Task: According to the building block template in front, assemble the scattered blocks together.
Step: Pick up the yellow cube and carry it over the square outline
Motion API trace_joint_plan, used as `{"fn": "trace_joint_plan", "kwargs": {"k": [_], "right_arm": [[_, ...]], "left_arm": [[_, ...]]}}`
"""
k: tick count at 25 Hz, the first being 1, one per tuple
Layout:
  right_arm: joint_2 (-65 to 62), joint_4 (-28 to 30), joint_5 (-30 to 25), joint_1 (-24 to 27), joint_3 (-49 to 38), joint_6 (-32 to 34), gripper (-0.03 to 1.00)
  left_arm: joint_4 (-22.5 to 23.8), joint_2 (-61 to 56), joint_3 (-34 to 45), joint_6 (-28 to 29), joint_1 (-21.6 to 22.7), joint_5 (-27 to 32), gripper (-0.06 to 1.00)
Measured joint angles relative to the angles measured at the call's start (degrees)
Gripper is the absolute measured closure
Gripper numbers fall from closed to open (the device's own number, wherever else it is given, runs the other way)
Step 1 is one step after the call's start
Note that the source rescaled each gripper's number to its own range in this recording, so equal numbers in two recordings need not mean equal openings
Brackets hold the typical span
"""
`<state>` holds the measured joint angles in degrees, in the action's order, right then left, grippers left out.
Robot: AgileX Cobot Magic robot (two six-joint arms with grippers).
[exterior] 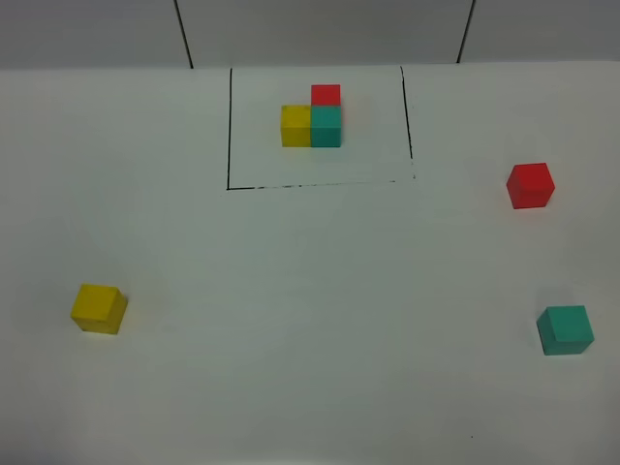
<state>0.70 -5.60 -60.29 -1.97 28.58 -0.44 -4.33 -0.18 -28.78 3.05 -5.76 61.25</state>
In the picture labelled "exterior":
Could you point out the green template block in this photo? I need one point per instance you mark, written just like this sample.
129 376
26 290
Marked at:
326 126

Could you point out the yellow template block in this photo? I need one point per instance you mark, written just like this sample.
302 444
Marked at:
295 125

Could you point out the red template block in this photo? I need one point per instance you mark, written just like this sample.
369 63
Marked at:
326 95

